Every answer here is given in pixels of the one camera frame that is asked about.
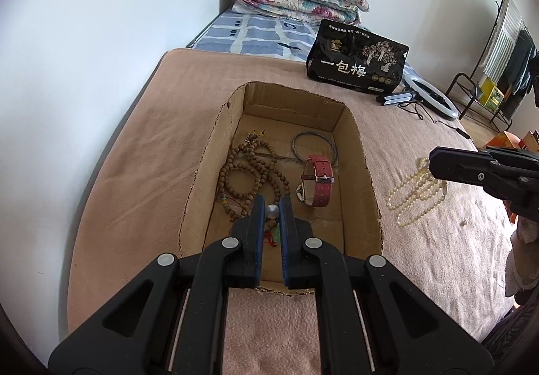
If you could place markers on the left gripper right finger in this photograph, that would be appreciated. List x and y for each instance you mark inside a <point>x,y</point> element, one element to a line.
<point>371,318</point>

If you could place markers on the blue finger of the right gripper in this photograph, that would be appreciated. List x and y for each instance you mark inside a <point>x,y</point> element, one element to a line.
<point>459,166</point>

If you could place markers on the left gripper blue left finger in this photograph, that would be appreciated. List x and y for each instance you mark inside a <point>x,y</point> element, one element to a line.
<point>171,317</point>

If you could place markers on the blue bangle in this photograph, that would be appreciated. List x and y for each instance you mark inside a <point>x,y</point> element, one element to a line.
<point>308,143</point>

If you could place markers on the white pearl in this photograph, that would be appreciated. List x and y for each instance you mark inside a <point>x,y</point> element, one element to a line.
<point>272,212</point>

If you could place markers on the orange cardboard box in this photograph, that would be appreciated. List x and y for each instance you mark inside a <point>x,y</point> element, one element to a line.
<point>511,141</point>

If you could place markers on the black metal rack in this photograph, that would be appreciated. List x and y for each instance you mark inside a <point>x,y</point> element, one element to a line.
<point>476,93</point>

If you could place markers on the hanging clothes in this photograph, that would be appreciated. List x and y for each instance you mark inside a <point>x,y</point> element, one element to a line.
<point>511,59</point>

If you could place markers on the green jade pendant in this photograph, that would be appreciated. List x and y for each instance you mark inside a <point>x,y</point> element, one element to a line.
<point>272,233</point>

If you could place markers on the black snack bag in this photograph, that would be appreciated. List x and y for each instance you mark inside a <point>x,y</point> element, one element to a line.
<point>356,59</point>

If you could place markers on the blue checked bed sheet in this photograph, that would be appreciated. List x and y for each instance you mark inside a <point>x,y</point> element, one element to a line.
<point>257,35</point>

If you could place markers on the white ring light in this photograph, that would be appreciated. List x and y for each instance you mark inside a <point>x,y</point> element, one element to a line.
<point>432,97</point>

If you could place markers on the black ring light stand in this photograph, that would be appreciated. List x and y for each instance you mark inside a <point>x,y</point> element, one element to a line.
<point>397,98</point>

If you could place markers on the red strap wristwatch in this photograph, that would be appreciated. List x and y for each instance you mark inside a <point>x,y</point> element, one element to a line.
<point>316,182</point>

